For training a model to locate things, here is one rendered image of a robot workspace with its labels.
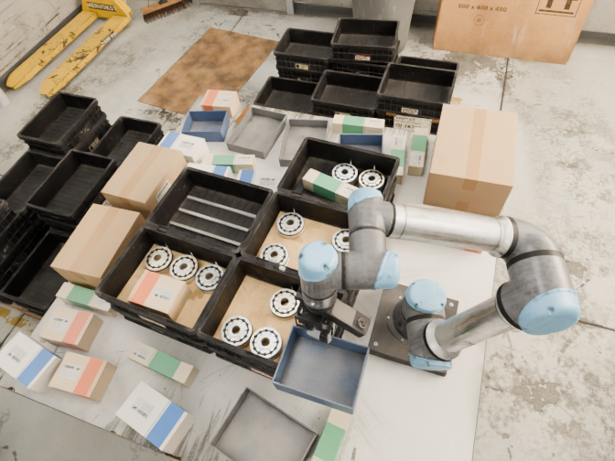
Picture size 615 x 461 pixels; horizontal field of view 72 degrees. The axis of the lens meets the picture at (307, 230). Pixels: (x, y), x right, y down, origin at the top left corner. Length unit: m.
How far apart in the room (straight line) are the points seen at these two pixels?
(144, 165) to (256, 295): 0.82
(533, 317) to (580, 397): 1.49
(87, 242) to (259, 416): 0.92
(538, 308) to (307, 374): 0.55
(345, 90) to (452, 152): 1.26
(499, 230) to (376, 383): 0.72
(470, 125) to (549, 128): 1.55
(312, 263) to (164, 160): 1.27
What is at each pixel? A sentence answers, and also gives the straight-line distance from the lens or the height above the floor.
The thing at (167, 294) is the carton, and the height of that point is 0.90.
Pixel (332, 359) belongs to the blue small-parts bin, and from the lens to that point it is 1.13.
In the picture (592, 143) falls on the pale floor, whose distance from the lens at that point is 3.41.
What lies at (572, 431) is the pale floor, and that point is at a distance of 2.39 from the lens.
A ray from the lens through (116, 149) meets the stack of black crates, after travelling 2.89.
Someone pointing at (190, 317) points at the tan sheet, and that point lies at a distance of 1.52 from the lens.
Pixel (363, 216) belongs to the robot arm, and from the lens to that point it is 0.86.
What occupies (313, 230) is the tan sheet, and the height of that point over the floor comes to 0.83.
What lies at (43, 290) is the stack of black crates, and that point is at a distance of 2.62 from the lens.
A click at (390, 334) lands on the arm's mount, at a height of 0.75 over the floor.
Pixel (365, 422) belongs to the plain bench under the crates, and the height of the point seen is 0.70.
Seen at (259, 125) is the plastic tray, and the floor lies 0.70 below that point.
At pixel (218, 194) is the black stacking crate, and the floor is 0.83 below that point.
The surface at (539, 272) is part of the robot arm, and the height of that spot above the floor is 1.34.
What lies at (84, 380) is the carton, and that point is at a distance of 1.67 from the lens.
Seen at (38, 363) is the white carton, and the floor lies 0.79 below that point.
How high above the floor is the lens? 2.15
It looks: 56 degrees down
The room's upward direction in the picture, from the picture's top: 9 degrees counter-clockwise
